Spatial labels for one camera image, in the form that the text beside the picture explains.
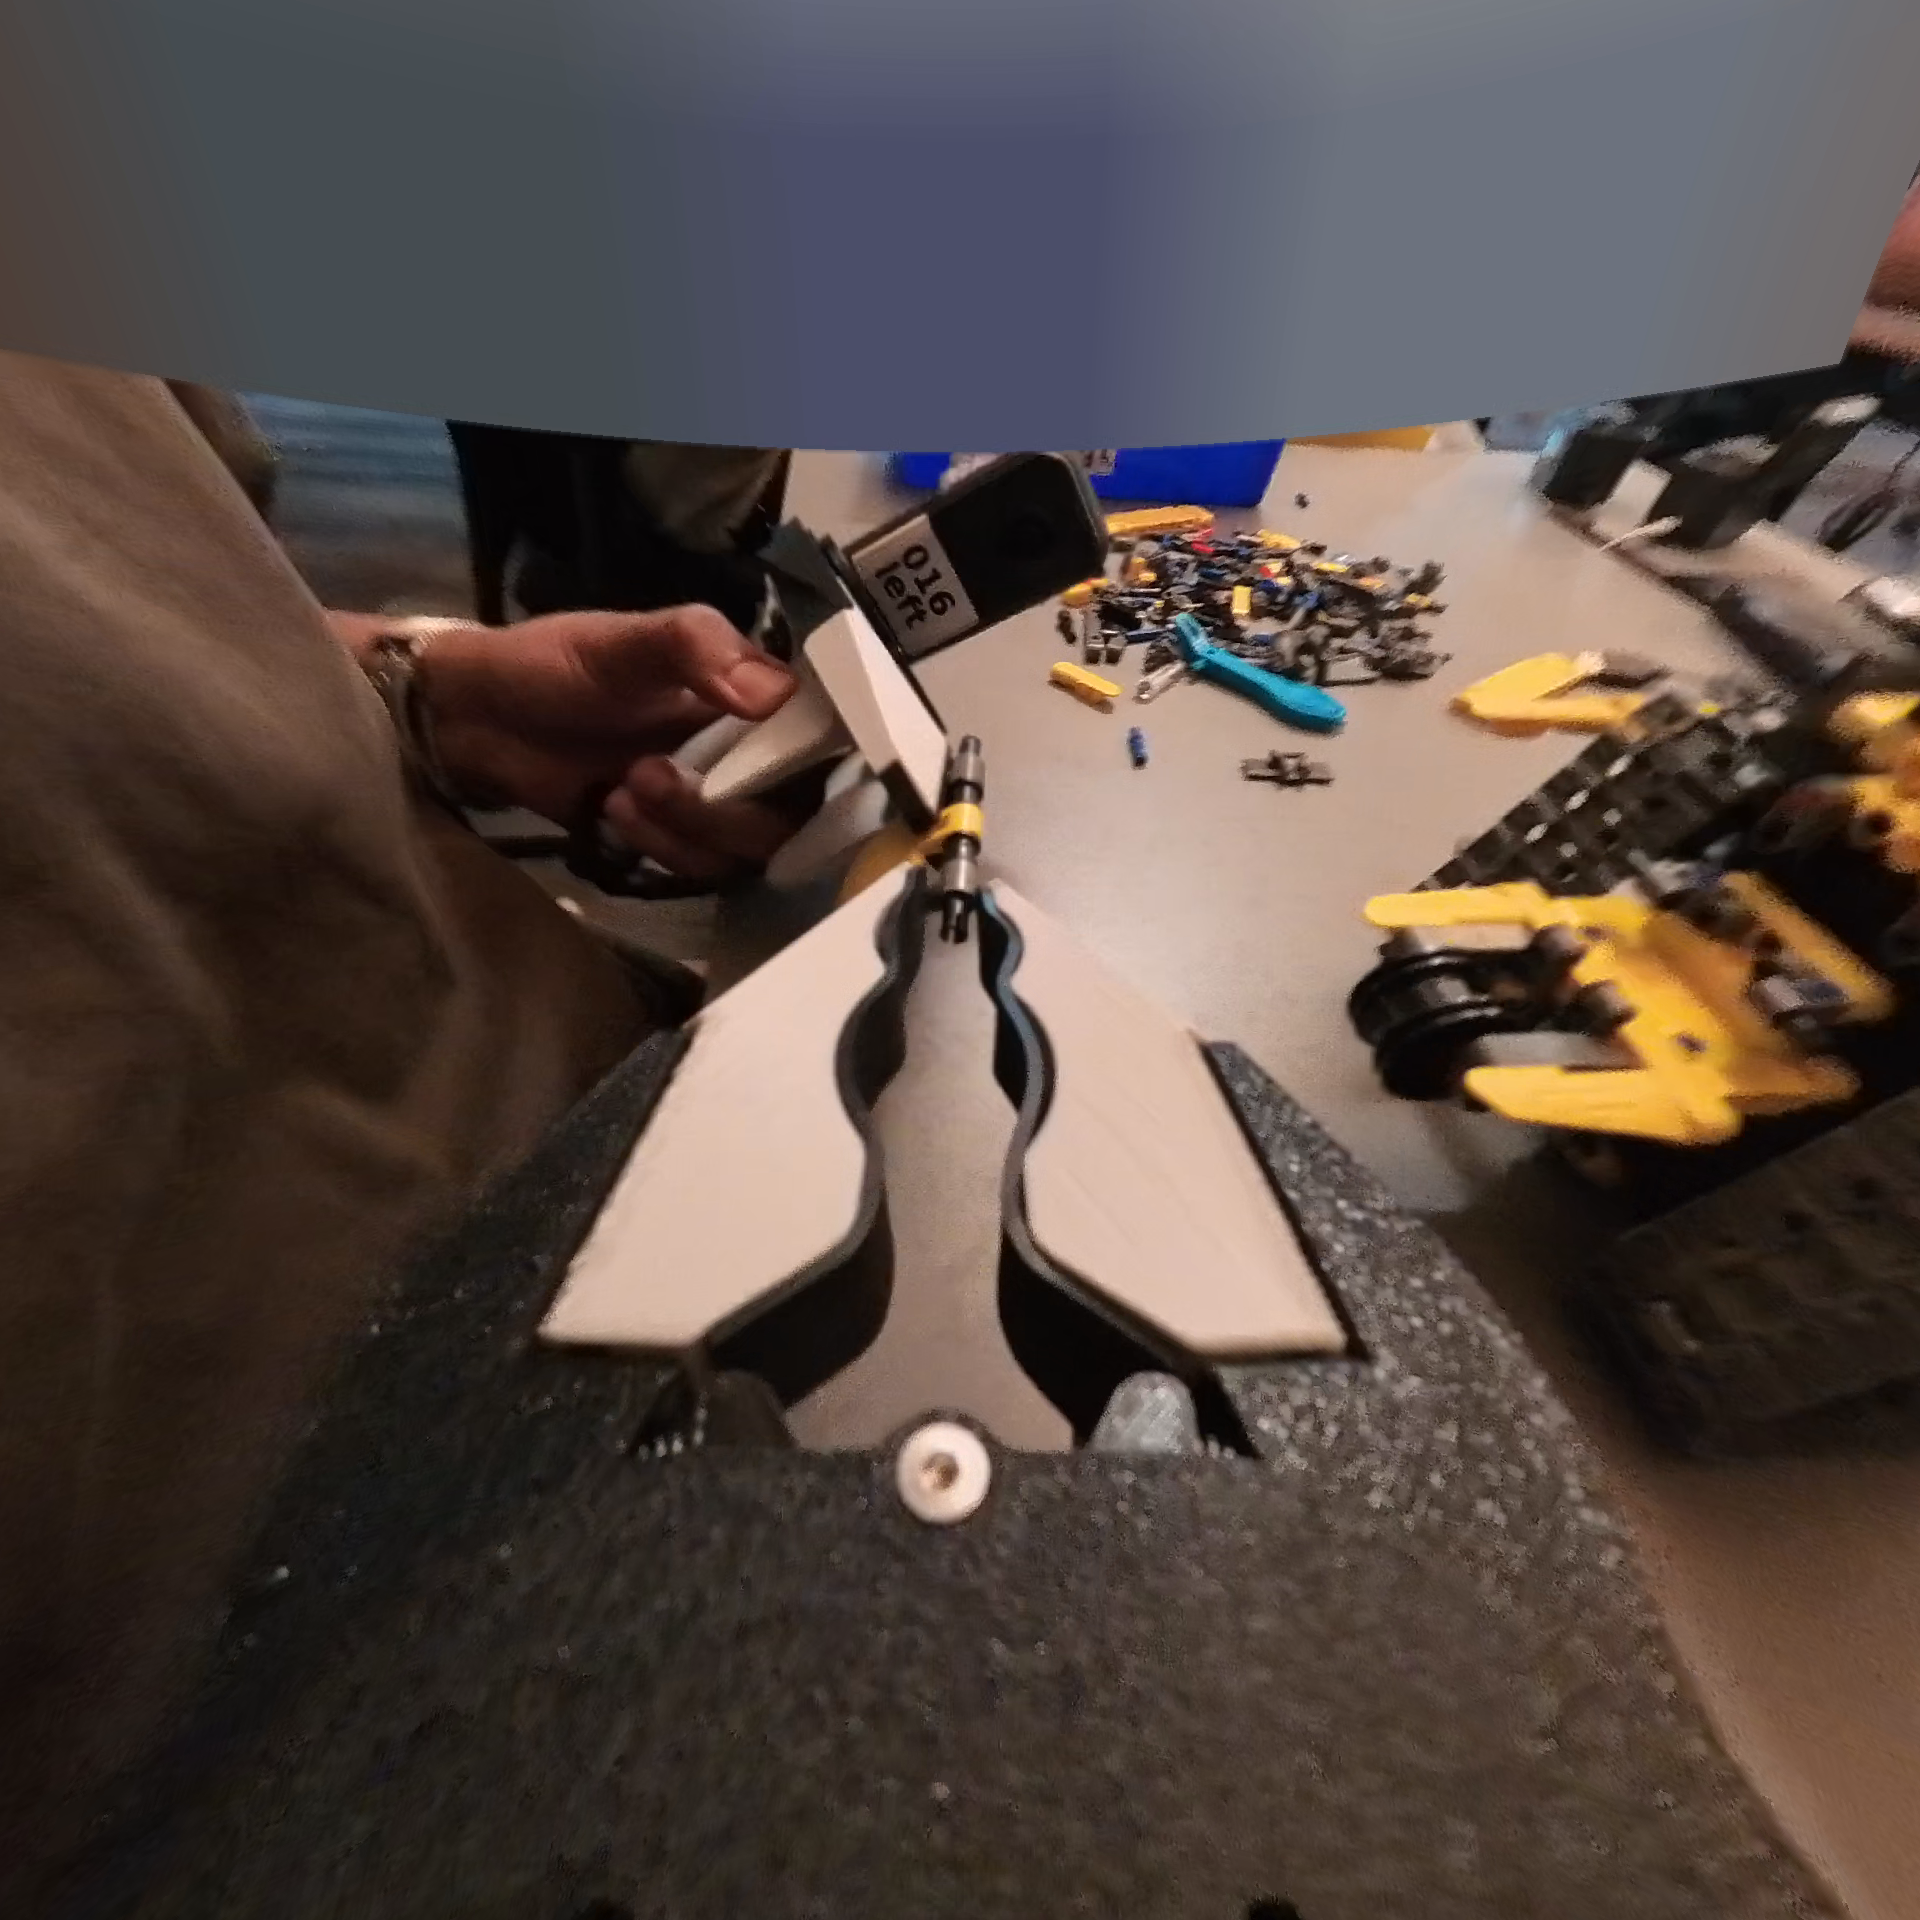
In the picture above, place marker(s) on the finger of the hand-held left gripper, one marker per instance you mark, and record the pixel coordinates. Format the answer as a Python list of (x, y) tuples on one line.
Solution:
[(879, 705), (832, 839)]

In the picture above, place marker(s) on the long grey black axle assembly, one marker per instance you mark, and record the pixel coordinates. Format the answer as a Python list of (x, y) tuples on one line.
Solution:
[(963, 839)]

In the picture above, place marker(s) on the dark grey track link piece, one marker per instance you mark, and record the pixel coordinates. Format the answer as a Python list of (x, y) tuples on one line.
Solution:
[(1288, 769)]

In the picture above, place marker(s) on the yellow toy beam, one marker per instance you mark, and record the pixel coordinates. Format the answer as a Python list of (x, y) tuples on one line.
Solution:
[(1085, 681)]

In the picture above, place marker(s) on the black desktop equipment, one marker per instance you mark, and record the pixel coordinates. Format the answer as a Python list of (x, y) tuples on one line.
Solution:
[(1724, 452)]

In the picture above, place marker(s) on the yellow toy claw piece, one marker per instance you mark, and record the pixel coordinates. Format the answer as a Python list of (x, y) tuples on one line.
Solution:
[(1545, 692)]

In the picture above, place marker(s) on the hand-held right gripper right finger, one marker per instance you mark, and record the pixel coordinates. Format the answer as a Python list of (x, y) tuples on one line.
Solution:
[(1171, 1184)]

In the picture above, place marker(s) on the pile of small toy pieces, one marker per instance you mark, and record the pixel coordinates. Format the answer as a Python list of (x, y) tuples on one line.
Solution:
[(1276, 592)]

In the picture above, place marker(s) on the teal brick separator tool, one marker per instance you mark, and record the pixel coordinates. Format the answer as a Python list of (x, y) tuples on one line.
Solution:
[(1254, 681)]

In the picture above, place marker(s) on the person's left hand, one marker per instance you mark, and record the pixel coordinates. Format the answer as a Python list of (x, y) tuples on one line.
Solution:
[(600, 676)]

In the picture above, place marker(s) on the blue plastic bin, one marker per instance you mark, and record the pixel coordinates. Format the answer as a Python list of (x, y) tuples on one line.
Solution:
[(1185, 473)]

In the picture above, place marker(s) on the yellow black toy tracked vehicle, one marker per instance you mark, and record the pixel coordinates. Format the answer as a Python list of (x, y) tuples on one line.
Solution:
[(1724, 975)]

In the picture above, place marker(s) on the yellow curved toy panel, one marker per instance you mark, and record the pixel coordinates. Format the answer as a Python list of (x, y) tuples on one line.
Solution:
[(923, 839)]

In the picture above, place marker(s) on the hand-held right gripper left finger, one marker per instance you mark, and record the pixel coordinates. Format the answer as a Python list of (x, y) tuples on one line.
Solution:
[(734, 1172)]

